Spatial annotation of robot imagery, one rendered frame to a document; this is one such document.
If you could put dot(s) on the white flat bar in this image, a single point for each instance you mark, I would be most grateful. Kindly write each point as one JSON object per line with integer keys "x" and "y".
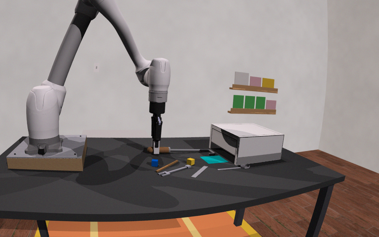
{"x": 199, "y": 171}

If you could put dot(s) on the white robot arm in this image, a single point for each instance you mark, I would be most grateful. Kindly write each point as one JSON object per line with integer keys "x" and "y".
{"x": 44, "y": 103}

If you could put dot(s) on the teal square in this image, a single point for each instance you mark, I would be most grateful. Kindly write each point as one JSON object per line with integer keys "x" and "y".
{"x": 213, "y": 159}

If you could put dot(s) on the blue cube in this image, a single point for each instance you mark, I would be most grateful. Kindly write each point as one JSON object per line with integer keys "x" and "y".
{"x": 154, "y": 162}

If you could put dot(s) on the white combination wrench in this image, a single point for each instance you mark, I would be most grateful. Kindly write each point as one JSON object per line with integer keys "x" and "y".
{"x": 167, "y": 173}

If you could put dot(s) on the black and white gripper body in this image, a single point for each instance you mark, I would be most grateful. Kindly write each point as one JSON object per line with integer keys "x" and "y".
{"x": 157, "y": 109}

